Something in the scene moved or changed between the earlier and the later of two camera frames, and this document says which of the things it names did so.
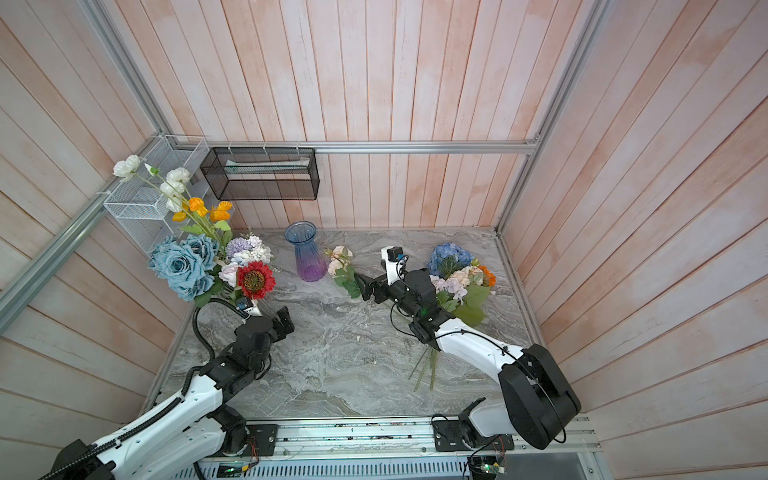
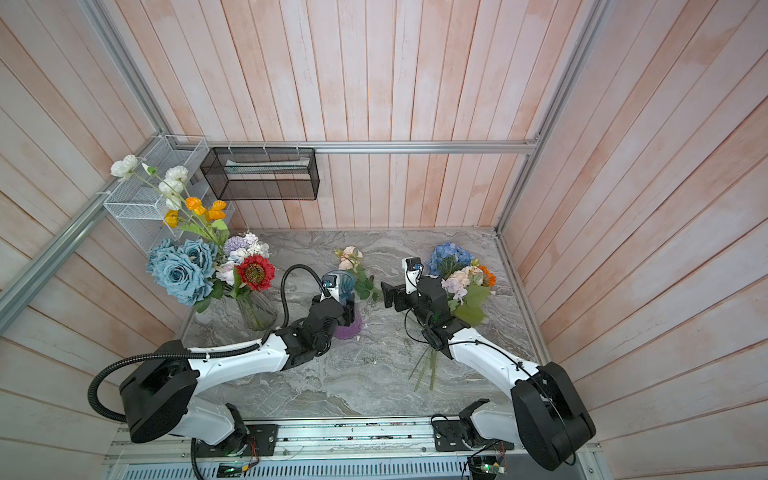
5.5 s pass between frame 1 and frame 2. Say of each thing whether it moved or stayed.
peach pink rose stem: moved
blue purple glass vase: moved
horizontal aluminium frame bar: stayed
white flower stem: stayed
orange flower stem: stayed
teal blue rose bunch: stayed
